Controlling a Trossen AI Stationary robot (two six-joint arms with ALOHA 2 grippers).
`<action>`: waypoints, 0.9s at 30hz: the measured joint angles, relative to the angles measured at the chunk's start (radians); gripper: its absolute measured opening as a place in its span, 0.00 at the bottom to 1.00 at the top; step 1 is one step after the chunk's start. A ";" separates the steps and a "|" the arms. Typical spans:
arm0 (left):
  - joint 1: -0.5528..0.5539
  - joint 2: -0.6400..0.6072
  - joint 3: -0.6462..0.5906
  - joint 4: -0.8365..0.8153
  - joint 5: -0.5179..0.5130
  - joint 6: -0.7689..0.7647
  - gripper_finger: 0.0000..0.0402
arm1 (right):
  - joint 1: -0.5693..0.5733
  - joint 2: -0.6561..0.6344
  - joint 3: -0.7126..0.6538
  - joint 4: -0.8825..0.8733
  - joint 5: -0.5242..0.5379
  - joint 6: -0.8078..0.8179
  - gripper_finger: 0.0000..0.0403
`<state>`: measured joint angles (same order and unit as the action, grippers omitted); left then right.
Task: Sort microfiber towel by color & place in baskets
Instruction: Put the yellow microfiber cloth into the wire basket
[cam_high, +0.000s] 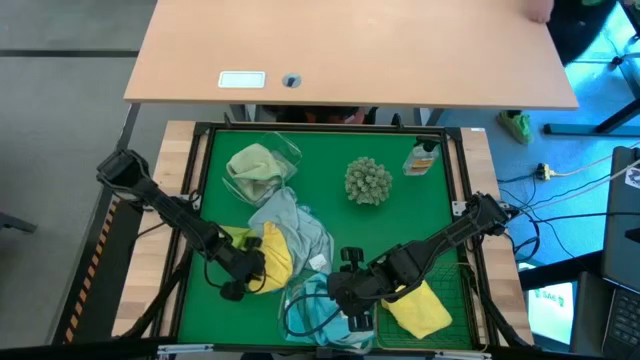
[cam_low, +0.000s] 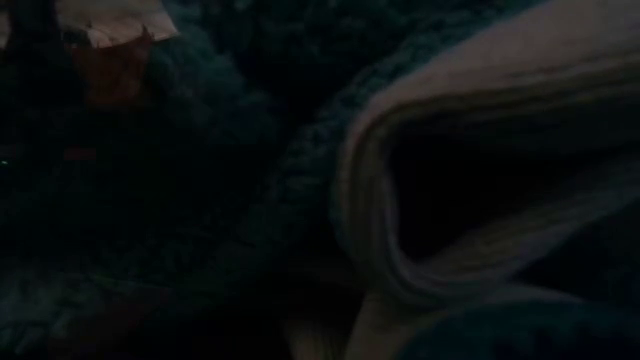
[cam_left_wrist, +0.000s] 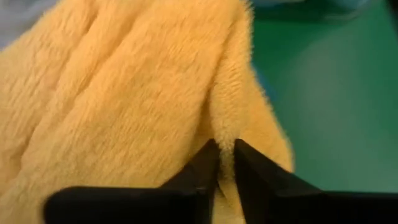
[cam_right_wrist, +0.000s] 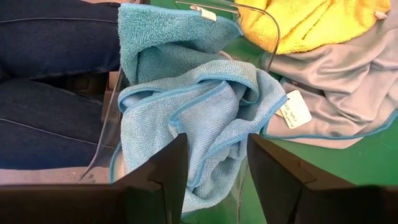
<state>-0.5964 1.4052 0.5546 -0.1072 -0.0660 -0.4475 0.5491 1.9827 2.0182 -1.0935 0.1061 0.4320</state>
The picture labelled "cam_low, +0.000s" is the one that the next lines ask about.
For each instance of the teal blue microfiber towel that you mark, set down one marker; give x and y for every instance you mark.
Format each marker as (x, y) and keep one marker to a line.
(225, 150)

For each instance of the large yellow microfiber towel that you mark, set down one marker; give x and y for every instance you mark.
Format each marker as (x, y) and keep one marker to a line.
(500, 60)

